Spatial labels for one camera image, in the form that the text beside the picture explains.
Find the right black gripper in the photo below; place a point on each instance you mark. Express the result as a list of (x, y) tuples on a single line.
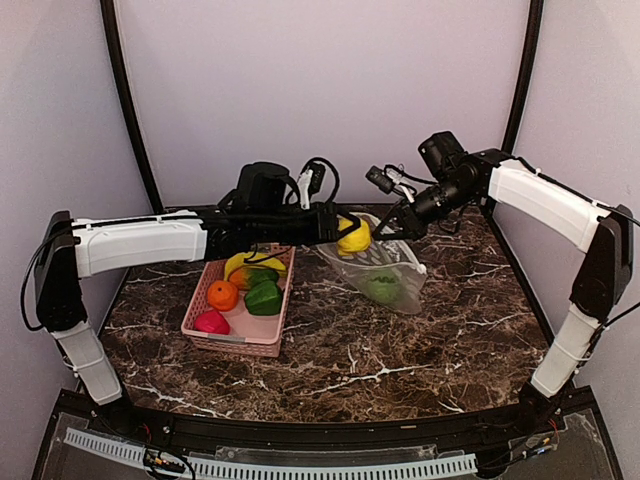
[(411, 221)]

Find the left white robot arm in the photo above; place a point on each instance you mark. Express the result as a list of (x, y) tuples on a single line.
[(75, 249)]

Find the yellow toy banana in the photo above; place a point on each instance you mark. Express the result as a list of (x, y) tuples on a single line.
[(254, 260)]

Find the black frame post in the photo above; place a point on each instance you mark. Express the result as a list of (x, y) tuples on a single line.
[(520, 95), (128, 109)]

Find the green toy watermelon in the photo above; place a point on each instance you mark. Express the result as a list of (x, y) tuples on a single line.
[(383, 288)]

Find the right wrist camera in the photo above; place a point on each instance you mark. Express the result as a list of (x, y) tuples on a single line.
[(442, 153)]

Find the yellow toy lemon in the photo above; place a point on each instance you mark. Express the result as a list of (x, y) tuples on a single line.
[(355, 242)]

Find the right black frame post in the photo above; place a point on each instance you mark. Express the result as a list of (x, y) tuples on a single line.
[(520, 95)]

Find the white slotted cable duct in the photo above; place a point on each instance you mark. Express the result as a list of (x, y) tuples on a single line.
[(247, 463)]

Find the orange toy fruit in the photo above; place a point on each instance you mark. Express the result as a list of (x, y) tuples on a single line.
[(222, 295)]

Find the black front rail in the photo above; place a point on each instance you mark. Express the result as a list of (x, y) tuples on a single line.
[(497, 434)]

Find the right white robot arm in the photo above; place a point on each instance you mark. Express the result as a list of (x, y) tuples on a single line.
[(603, 233)]

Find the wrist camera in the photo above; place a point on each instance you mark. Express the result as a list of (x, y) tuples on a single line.
[(442, 153), (265, 185)]

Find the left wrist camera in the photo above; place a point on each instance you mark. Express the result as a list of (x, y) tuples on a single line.
[(265, 185)]

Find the clear dotted zip bag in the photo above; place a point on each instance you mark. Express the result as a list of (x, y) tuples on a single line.
[(393, 256)]

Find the pink plastic basket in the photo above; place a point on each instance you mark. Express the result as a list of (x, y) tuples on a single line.
[(249, 335)]

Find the red toy fruit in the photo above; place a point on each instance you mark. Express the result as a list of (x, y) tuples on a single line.
[(212, 322)]

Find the left black frame post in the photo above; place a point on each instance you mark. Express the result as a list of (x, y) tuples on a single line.
[(128, 109)]

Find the orange green toy mango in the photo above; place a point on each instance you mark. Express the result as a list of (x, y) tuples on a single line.
[(241, 278)]

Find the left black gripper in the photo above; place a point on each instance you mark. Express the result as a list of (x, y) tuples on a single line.
[(329, 221)]

